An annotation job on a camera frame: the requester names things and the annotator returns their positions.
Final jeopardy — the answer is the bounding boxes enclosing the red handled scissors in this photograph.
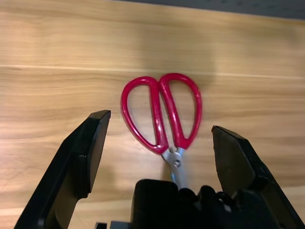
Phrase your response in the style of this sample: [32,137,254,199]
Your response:
[121,73,203,189]

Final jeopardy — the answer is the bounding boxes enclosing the dark grey metal pegboard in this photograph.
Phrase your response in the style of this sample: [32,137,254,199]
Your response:
[112,0,305,20]

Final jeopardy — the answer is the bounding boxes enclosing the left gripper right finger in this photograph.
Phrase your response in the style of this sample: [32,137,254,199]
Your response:
[211,125,305,229]

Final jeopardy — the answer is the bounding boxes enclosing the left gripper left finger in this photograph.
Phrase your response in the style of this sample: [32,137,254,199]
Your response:
[13,109,112,229]

